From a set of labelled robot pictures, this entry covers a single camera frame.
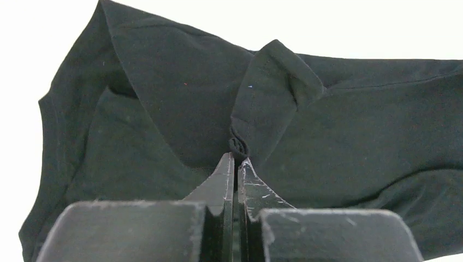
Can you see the black t shirt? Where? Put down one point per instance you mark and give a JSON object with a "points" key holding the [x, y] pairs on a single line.
{"points": [[143, 108]]}

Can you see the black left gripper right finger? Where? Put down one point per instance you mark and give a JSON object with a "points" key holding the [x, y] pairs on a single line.
{"points": [[271, 229]]}

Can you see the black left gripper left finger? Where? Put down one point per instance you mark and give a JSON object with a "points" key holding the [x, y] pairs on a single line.
{"points": [[196, 228]]}

